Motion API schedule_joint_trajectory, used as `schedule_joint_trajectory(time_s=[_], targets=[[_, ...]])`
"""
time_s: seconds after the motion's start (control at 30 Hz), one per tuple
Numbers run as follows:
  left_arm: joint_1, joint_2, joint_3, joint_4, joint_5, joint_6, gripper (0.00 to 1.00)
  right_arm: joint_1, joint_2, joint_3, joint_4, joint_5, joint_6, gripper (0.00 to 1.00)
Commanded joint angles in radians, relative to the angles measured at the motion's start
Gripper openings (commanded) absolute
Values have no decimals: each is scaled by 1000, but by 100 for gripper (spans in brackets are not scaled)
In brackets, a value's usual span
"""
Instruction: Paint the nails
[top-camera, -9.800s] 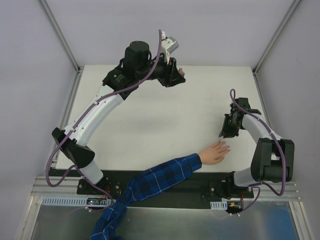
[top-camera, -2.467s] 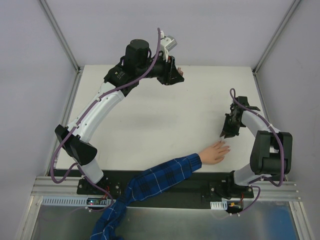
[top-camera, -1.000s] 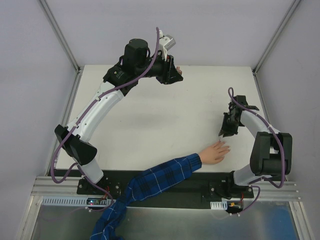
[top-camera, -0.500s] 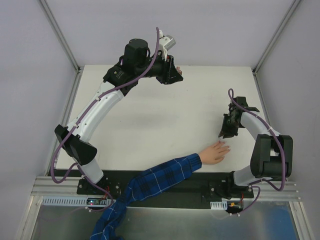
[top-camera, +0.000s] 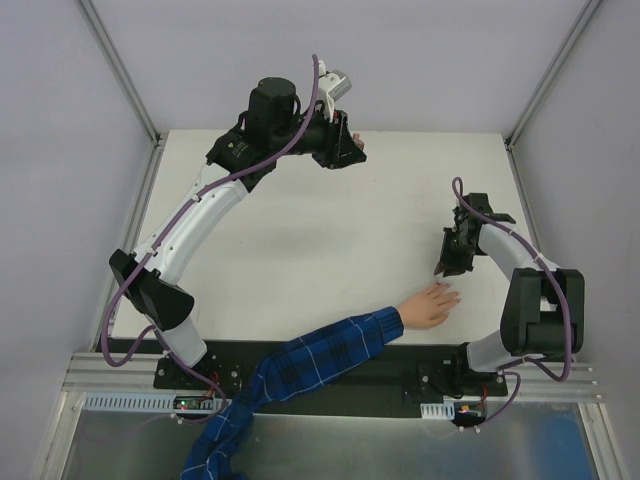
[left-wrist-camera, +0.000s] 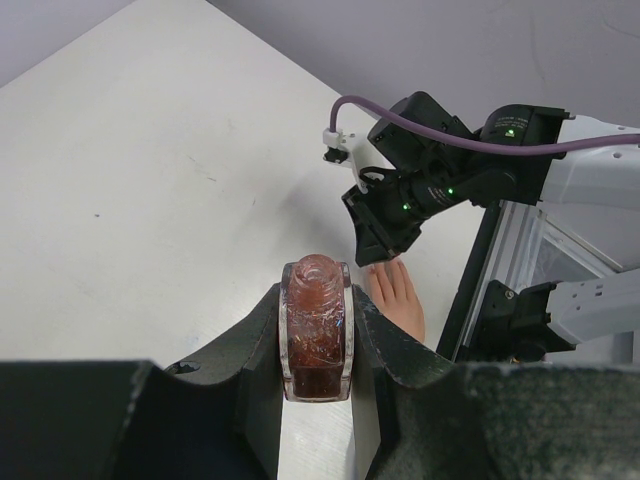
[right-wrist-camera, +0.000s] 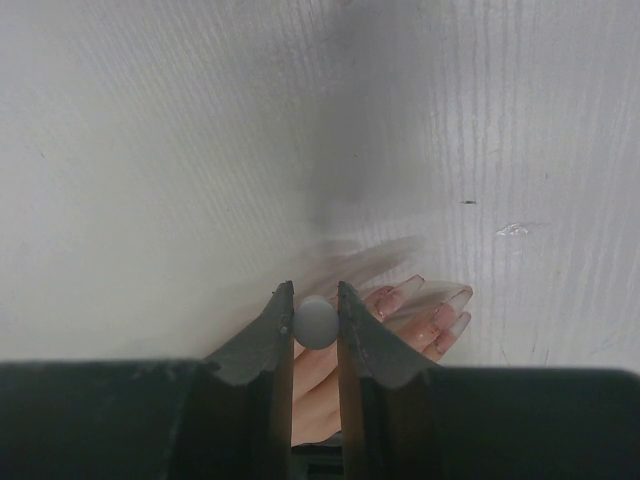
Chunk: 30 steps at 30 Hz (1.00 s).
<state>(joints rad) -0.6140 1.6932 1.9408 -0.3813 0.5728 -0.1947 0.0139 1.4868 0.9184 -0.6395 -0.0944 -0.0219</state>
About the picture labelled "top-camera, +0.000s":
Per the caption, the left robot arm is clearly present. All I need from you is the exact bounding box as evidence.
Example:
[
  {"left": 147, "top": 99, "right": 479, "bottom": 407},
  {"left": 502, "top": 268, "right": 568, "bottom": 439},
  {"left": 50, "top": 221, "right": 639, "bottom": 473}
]
[{"left": 109, "top": 70, "right": 366, "bottom": 389}]

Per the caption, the left white cable duct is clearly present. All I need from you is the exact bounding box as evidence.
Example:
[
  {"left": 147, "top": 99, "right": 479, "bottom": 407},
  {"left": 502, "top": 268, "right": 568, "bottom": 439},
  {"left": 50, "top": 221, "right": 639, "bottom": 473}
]
[{"left": 84, "top": 392, "right": 222, "bottom": 415}]

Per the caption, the aluminium frame post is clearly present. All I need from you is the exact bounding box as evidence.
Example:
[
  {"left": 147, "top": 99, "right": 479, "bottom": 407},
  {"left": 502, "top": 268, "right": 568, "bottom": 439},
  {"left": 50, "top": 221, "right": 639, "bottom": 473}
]
[
  {"left": 504, "top": 0, "right": 605, "bottom": 152},
  {"left": 75, "top": 0, "right": 162, "bottom": 146}
]

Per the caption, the purple cable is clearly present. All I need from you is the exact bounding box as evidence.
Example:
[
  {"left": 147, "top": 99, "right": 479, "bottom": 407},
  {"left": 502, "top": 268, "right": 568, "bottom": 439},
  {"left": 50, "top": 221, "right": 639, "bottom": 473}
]
[
  {"left": 451, "top": 175, "right": 574, "bottom": 436},
  {"left": 99, "top": 53, "right": 326, "bottom": 370}
]

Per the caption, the blue plaid sleeve forearm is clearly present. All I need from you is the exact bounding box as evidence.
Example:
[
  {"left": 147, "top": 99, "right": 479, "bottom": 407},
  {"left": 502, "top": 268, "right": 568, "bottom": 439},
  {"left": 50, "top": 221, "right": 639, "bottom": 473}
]
[{"left": 180, "top": 307, "right": 404, "bottom": 479}]

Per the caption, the right white cable duct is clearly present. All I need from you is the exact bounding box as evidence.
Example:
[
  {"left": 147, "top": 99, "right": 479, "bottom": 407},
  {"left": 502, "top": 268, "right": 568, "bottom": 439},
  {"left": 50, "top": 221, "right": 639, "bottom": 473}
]
[{"left": 420, "top": 401, "right": 455, "bottom": 421}]

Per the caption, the right aluminium frame post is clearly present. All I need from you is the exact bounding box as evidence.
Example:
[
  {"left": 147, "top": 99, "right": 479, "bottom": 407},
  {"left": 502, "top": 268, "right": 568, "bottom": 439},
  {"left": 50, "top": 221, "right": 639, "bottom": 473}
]
[{"left": 504, "top": 0, "right": 605, "bottom": 152}]

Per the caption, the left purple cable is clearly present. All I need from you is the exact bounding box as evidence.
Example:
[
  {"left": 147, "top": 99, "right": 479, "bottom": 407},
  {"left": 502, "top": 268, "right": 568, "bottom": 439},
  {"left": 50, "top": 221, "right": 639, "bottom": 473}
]
[{"left": 99, "top": 53, "right": 326, "bottom": 370}]

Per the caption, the white cable duct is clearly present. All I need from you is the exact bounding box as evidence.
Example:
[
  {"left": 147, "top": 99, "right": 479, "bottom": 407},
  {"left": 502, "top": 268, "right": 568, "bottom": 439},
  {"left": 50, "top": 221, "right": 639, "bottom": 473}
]
[
  {"left": 420, "top": 401, "right": 455, "bottom": 421},
  {"left": 84, "top": 392, "right": 222, "bottom": 415}
]

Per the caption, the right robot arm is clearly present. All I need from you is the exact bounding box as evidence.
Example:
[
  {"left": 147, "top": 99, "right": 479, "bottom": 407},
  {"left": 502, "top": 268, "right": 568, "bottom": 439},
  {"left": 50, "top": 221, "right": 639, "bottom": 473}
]
[{"left": 430, "top": 193, "right": 585, "bottom": 398}]

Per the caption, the mannequin hand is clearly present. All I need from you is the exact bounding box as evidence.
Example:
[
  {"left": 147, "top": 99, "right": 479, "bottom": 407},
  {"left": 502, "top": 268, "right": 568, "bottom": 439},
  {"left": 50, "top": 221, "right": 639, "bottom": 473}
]
[{"left": 396, "top": 282, "right": 460, "bottom": 329}]

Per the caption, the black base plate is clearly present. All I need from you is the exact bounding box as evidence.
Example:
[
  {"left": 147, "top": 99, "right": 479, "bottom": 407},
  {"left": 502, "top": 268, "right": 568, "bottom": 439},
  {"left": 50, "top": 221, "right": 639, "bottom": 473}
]
[{"left": 153, "top": 341, "right": 507, "bottom": 418}]

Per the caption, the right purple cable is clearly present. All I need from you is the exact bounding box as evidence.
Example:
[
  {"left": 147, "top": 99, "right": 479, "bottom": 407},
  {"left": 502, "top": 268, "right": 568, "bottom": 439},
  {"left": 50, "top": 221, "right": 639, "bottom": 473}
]
[{"left": 451, "top": 175, "right": 574, "bottom": 436}]

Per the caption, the pink nail polish bottle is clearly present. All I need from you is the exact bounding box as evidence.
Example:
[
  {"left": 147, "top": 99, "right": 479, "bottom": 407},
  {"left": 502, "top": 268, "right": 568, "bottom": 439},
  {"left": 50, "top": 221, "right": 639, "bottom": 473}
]
[{"left": 352, "top": 133, "right": 364, "bottom": 150}]

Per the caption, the left aluminium frame post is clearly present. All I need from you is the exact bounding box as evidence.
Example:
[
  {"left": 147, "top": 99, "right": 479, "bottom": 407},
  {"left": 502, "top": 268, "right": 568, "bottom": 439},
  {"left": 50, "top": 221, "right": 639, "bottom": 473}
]
[{"left": 75, "top": 0, "right": 162, "bottom": 146}]

